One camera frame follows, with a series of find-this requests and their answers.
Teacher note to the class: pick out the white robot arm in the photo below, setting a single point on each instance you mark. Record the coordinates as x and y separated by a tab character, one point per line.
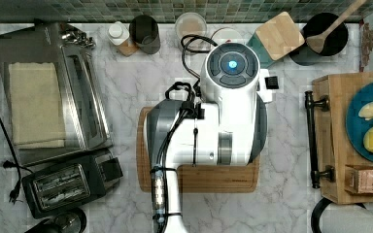
226	127

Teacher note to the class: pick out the wooden drawer cabinet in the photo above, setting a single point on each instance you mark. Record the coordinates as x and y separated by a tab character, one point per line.
333	145

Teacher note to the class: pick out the wooden cutting board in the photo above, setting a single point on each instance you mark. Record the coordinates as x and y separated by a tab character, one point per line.
200	179

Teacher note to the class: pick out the white round lidded container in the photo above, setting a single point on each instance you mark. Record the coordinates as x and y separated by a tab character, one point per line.
227	35

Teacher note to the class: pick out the clear jar with beige lid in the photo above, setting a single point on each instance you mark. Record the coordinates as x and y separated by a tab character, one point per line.
189	23

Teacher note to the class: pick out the dark grey cup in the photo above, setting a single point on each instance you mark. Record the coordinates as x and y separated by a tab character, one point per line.
145	34

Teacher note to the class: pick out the stainless toaster oven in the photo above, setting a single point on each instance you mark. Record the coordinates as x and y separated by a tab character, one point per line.
69	49

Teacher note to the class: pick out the white cap bottle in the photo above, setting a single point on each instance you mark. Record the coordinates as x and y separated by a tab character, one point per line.
119	36

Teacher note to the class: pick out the teal box with wooden lid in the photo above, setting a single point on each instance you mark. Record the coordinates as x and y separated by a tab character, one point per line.
275	39

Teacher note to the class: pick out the beige folded cloth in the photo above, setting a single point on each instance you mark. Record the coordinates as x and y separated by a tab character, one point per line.
37	115

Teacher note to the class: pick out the wooden spoon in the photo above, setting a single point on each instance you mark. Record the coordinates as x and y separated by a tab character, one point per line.
316	42

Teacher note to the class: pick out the black two-slot toaster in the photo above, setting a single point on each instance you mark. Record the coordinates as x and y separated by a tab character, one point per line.
72	183

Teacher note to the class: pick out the black utensil holder pot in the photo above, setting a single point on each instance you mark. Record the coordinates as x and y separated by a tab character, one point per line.
334	42

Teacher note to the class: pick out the blue plate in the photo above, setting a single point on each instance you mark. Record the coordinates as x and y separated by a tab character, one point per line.
357	126

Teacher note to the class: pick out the stash tea box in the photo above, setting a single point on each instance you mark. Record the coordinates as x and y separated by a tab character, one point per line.
363	182

